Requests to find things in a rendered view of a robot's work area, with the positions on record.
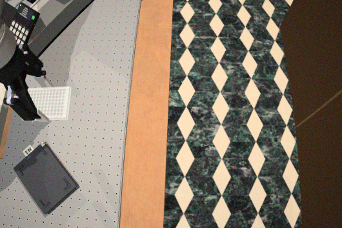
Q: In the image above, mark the cream label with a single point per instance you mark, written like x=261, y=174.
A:
x=28, y=150

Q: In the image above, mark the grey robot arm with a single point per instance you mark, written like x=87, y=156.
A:
x=7, y=40

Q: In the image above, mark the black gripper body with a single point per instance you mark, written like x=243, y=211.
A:
x=10, y=72

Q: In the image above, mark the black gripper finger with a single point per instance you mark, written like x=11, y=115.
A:
x=34, y=67
x=21, y=102

